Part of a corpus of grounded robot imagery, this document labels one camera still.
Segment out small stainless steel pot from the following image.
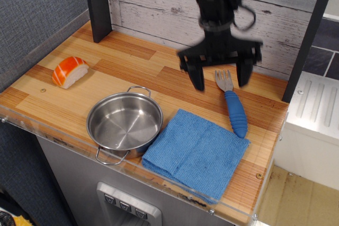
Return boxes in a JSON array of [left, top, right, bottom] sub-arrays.
[[86, 86, 164, 165]]

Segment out dark right frame post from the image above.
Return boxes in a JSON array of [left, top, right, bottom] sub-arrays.
[[282, 0, 329, 103]]

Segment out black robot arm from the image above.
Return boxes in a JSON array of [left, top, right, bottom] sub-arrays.
[[177, 0, 263, 91]]

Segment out blue handled metal fork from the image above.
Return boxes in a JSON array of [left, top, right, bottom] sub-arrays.
[[215, 70, 248, 138]]

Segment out folded blue cloth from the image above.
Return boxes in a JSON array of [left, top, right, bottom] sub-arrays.
[[142, 109, 250, 204]]

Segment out clear acrylic table guard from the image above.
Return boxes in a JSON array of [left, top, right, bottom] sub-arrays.
[[1, 106, 258, 225]]

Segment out silver control panel with buttons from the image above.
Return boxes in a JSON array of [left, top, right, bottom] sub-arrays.
[[96, 182, 163, 226]]

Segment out white ribbed appliance top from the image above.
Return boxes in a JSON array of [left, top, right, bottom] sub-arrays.
[[286, 71, 338, 143]]

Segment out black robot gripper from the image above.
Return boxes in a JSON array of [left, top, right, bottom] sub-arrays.
[[177, 28, 263, 91]]

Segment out orange white salmon sushi toy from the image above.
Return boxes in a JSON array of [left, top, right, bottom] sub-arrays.
[[52, 57, 89, 89]]

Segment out yellow object at corner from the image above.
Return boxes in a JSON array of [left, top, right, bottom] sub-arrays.
[[13, 216, 33, 226]]

